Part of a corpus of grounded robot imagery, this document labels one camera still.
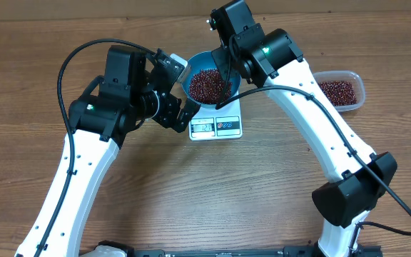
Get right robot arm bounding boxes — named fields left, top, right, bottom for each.
left=209, top=1, right=397, bottom=256

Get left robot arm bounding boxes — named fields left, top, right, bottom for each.
left=16, top=40, right=199, bottom=256

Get red beans in bowl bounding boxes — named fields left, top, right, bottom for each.
left=188, top=69, right=233, bottom=105

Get blue plastic bowl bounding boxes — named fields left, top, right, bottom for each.
left=182, top=51, right=241, bottom=105

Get white digital kitchen scale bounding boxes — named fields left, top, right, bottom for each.
left=188, top=100, right=243, bottom=141

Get red beans in container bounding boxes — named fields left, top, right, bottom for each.
left=318, top=81, right=357, bottom=106

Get clear plastic container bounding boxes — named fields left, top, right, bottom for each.
left=313, top=71, right=366, bottom=112

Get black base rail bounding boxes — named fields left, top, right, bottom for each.
left=80, top=241, right=383, bottom=257

